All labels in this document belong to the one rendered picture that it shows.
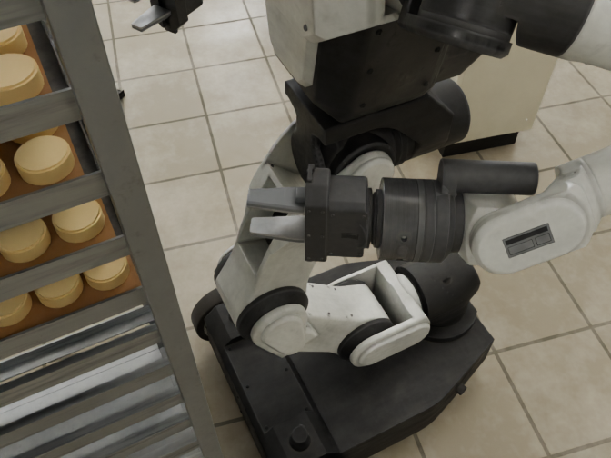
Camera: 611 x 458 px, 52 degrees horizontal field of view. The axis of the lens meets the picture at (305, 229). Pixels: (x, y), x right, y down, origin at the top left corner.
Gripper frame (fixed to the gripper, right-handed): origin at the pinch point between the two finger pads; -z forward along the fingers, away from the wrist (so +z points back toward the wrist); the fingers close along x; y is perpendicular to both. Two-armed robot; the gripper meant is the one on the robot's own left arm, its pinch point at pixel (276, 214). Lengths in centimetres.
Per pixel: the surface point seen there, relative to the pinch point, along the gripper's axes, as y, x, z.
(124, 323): -27, -72, -40
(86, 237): 5.0, 0.8, -19.1
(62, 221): 4.1, 2.1, -21.5
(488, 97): -120, -77, 55
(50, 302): 7.9, -7.3, -24.5
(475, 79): -118, -69, 48
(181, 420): 5.3, -45.1, -16.4
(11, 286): 11.7, 1.3, -24.4
